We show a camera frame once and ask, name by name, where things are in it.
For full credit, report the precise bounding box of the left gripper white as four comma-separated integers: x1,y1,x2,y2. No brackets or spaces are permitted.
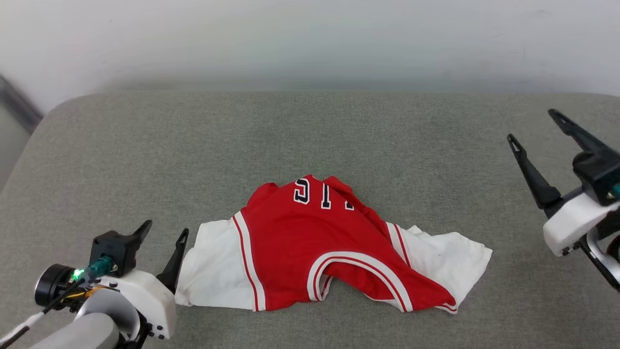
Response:
34,220,190,340

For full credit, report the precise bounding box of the dark grey baseboard strip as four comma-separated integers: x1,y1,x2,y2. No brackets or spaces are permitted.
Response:
0,75,44,135

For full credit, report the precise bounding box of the teal left camera connector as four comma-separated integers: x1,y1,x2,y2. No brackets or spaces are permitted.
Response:
83,256,114,279

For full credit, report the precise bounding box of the black cable with white sleeve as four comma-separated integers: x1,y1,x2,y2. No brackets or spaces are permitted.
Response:
0,279,85,347

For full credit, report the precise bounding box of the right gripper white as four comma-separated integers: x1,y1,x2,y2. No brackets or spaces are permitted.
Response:
507,109,620,258

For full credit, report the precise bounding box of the red and white basketball jersey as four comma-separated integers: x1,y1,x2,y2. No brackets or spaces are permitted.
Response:
174,174,493,315

